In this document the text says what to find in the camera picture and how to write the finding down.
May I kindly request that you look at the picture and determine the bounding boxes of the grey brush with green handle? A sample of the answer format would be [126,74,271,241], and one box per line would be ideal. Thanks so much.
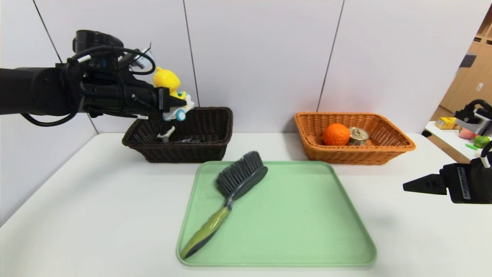
[181,151,269,259]

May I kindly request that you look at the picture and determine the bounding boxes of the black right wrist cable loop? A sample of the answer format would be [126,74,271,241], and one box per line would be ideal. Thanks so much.
[481,140,492,168]

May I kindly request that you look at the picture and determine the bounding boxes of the orange fruit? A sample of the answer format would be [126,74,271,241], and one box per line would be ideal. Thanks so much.
[322,123,351,146]

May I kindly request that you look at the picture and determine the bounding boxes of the wooden cabinet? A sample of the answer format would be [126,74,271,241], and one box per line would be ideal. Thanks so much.
[429,2,492,123]

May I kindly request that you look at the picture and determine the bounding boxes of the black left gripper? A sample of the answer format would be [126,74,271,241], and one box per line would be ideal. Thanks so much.
[122,81,187,115]

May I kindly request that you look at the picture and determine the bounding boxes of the white peeler with grey handle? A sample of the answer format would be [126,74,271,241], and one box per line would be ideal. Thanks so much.
[156,126,176,143]

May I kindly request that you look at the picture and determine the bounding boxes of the yellow cardboard box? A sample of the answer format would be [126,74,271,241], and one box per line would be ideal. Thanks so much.
[435,117,459,130]

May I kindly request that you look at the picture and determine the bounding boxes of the green plastic tray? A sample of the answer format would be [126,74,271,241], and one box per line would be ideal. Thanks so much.
[177,160,377,267]

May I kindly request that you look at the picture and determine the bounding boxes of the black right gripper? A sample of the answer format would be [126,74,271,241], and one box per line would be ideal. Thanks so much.
[402,157,492,204]

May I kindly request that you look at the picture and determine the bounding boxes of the yellow duck toy car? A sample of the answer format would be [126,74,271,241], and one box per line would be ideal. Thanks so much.
[153,67,196,122]

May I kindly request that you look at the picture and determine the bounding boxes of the orange wicker basket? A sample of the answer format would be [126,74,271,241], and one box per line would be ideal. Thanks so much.
[294,112,416,166]

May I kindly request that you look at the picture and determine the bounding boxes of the small tin can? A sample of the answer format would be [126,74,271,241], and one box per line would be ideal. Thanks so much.
[348,127,369,146]

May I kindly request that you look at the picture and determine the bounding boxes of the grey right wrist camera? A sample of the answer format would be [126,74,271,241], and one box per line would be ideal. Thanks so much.
[454,99,492,136]

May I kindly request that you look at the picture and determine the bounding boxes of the white side table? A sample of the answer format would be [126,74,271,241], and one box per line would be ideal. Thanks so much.
[424,121,492,160]

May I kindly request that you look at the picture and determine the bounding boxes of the dark brown wicker basket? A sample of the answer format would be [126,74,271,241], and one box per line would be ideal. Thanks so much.
[122,107,234,163]

